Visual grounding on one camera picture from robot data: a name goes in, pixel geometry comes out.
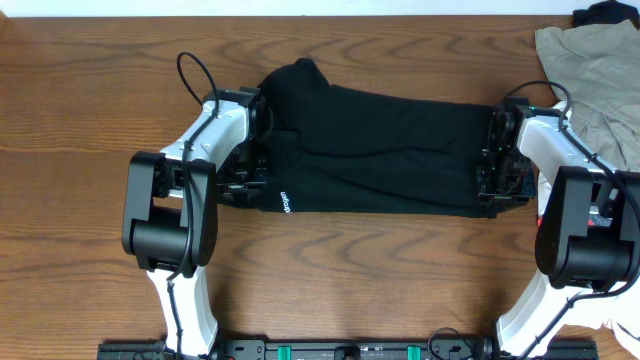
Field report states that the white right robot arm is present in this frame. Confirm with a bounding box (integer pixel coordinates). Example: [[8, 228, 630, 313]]
[[472, 98, 639, 359]]

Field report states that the white garment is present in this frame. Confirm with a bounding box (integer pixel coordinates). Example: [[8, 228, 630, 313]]
[[523, 115, 639, 355]]

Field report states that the khaki folded garment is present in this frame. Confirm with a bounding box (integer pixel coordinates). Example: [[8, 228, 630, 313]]
[[535, 20, 639, 172]]

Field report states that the black t-shirt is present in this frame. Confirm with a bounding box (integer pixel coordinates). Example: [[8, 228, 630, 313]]
[[220, 58, 500, 218]]

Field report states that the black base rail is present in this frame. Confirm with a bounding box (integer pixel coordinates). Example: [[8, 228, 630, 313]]
[[96, 329, 600, 360]]

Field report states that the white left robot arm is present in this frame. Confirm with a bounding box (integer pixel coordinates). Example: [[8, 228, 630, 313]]
[[115, 87, 274, 359]]

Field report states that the black garment at corner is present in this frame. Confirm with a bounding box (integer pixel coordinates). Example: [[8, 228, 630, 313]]
[[572, 0, 639, 29]]

